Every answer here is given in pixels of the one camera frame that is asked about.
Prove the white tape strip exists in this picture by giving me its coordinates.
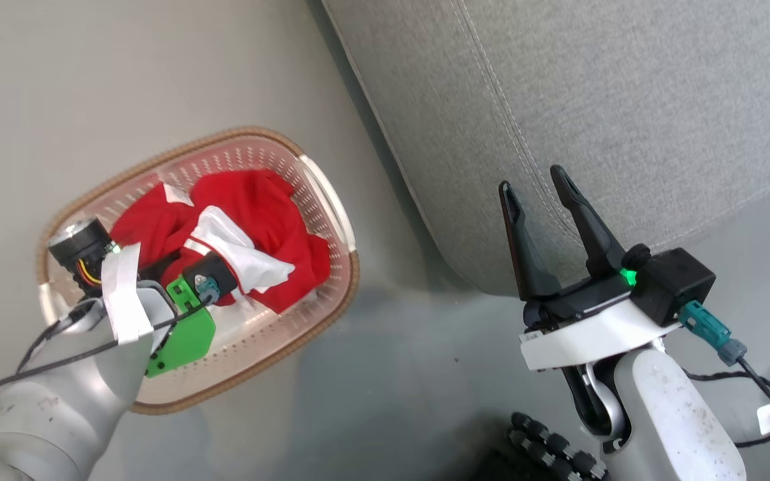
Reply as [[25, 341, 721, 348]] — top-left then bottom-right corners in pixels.
[[101, 244, 154, 345]]

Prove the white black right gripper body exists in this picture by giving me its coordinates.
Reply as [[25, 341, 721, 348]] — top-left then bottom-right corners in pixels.
[[519, 267, 683, 372]]

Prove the black cable with teal connector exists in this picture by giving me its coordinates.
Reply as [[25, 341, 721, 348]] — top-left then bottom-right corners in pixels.
[[678, 299, 770, 428]]

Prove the grey fabric sofa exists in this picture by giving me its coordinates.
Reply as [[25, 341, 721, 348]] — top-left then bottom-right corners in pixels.
[[322, 0, 770, 298]]

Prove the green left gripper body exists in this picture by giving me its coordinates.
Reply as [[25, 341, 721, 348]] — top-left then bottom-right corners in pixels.
[[146, 275, 217, 379]]

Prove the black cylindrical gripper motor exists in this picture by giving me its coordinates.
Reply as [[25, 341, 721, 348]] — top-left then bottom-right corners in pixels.
[[47, 217, 118, 291]]

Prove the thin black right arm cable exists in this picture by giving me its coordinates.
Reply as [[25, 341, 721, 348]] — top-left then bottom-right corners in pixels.
[[682, 369, 770, 448]]

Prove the black corrugated cable conduit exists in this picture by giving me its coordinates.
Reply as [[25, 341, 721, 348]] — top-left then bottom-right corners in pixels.
[[507, 412, 610, 481]]

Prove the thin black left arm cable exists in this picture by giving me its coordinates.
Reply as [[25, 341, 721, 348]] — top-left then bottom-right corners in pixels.
[[16, 297, 105, 373], [0, 294, 215, 410]]

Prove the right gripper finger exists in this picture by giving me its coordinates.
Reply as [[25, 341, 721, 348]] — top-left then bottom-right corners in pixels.
[[550, 165, 628, 280], [499, 180, 563, 301]]

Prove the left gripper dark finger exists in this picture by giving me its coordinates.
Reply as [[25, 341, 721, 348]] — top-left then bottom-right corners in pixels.
[[139, 251, 183, 281]]

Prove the pink perforated laundry basket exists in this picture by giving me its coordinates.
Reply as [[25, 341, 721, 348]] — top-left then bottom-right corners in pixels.
[[36, 126, 360, 416]]

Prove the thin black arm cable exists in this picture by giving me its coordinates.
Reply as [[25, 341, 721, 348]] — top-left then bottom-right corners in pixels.
[[682, 369, 770, 448], [16, 297, 105, 373], [0, 294, 215, 410]]

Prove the red and white garment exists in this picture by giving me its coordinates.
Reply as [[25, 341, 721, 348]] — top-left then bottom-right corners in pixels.
[[110, 168, 332, 315]]

